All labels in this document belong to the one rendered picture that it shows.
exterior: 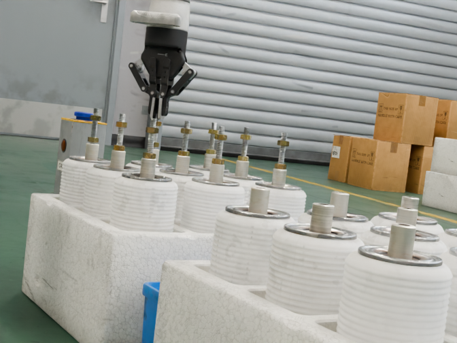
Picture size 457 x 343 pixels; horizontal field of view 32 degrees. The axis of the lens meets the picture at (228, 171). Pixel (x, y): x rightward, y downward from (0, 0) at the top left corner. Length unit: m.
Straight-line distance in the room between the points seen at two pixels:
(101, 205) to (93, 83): 5.03
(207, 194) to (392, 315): 0.56
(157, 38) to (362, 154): 3.67
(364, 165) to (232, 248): 4.11
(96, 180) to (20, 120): 4.93
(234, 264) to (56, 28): 5.41
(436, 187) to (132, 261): 3.22
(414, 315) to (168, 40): 0.85
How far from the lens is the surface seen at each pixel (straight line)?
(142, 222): 1.16
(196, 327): 0.89
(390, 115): 5.07
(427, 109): 5.06
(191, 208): 1.23
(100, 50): 6.30
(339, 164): 5.28
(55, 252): 1.33
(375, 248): 0.76
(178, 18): 1.39
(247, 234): 0.89
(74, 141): 1.55
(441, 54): 7.60
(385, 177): 4.93
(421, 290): 0.71
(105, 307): 1.13
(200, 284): 0.88
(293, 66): 6.82
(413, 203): 1.07
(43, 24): 6.23
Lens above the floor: 0.36
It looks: 4 degrees down
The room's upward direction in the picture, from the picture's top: 7 degrees clockwise
